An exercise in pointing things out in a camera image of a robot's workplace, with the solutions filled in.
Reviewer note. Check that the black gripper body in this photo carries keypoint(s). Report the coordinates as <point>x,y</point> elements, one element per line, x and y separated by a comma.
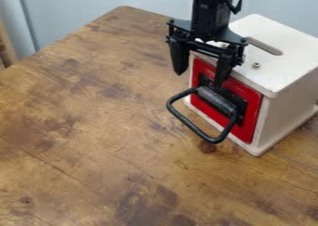
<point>209,26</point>

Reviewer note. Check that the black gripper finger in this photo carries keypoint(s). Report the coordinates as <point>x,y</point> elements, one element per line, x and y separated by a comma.
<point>179,55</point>
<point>225,65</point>

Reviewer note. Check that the black metal drawer handle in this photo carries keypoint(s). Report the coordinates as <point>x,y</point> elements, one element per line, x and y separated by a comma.
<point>215,101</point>

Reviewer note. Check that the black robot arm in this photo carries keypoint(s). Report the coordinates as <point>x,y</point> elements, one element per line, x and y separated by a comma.
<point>206,34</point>

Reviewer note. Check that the white wooden drawer cabinet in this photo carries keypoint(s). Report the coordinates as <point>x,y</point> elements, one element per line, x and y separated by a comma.
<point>277,81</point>

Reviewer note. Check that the wooden chair at left edge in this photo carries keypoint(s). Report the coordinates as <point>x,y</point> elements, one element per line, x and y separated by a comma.
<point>8,56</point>

